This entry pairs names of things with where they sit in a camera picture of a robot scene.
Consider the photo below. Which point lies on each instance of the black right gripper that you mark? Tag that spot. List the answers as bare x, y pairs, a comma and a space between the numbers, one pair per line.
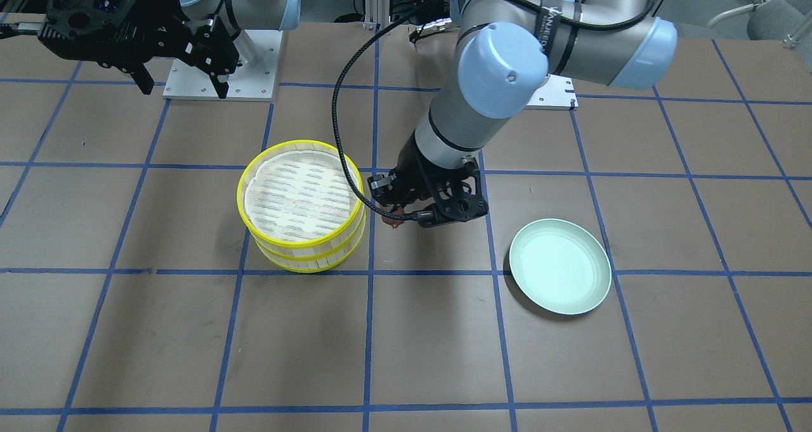
166, 14

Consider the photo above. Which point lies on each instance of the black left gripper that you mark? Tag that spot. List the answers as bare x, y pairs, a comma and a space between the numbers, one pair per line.
415, 169

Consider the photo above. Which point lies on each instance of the yellow rimmed steamer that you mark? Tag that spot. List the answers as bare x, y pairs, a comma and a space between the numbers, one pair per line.
315, 256
297, 192

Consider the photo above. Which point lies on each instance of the brown bun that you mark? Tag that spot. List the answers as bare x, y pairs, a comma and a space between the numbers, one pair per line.
395, 218

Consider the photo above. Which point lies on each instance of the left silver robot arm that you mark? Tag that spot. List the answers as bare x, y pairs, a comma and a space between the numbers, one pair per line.
506, 50

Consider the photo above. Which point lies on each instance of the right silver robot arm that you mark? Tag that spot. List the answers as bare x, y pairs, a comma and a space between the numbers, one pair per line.
256, 28

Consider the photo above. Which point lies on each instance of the pale green plate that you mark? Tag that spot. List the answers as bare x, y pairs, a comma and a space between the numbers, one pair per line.
560, 266

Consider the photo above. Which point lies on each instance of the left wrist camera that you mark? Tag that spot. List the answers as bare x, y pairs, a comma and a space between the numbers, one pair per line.
462, 207

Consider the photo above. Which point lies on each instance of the aluminium frame post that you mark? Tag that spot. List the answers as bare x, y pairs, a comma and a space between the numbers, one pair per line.
376, 14

